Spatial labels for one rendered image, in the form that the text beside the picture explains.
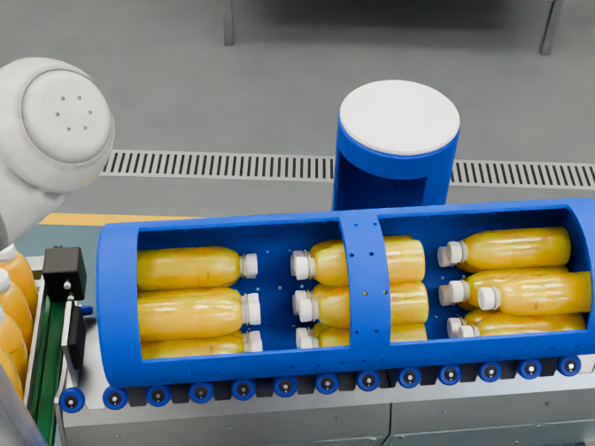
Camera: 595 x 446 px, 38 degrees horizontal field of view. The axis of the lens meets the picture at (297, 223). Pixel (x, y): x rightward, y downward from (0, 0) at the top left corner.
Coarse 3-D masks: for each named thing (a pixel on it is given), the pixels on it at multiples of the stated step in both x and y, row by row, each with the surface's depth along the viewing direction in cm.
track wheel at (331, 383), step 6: (318, 378) 153; (324, 378) 153; (330, 378) 153; (336, 378) 153; (318, 384) 153; (324, 384) 153; (330, 384) 153; (336, 384) 153; (318, 390) 153; (324, 390) 153; (330, 390) 153
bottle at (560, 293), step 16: (576, 272) 151; (496, 288) 149; (512, 288) 147; (528, 288) 146; (544, 288) 147; (560, 288) 147; (576, 288) 147; (496, 304) 148; (512, 304) 147; (528, 304) 146; (544, 304) 147; (560, 304) 147; (576, 304) 147
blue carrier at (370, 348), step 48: (144, 240) 157; (192, 240) 158; (240, 240) 160; (288, 240) 161; (432, 240) 165; (576, 240) 160; (96, 288) 136; (240, 288) 164; (288, 288) 165; (384, 288) 139; (432, 288) 167; (288, 336) 162; (384, 336) 140; (432, 336) 162; (480, 336) 143; (528, 336) 144; (576, 336) 145; (144, 384) 144
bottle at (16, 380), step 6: (0, 348) 143; (0, 354) 142; (6, 354) 143; (0, 360) 141; (6, 360) 142; (12, 360) 145; (6, 366) 142; (12, 366) 144; (6, 372) 142; (12, 372) 144; (12, 378) 144; (18, 378) 146; (18, 384) 146; (18, 390) 147; (30, 414) 154
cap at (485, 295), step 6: (480, 288) 149; (486, 288) 148; (480, 294) 149; (486, 294) 147; (492, 294) 148; (480, 300) 150; (486, 300) 147; (492, 300) 147; (480, 306) 150; (486, 306) 148; (492, 306) 148
